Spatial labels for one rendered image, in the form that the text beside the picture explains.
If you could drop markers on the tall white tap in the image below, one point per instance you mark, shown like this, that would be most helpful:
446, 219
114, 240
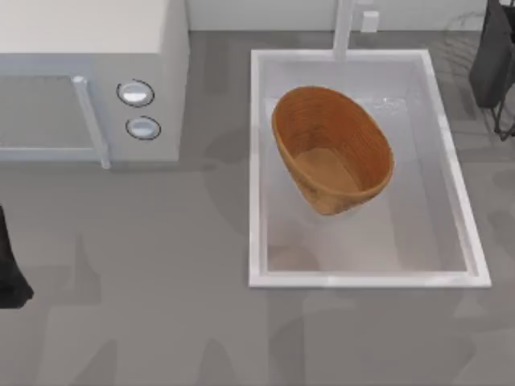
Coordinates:
343, 28

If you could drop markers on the white sink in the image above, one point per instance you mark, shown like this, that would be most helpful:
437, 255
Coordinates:
362, 277

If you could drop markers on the grey microwave door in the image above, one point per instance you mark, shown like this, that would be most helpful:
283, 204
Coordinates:
36, 112

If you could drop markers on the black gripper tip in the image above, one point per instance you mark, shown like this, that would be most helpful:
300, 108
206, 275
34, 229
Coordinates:
10, 273

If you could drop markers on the pale microwave oven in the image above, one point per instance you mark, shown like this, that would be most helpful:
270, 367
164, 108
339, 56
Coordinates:
173, 80

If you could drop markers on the brown woven basket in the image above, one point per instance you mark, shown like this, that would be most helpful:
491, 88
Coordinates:
322, 124

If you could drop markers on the large silver microwave knob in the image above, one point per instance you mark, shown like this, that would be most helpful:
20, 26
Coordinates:
135, 93

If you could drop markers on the small silver microwave knob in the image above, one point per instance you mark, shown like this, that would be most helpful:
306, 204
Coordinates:
142, 128

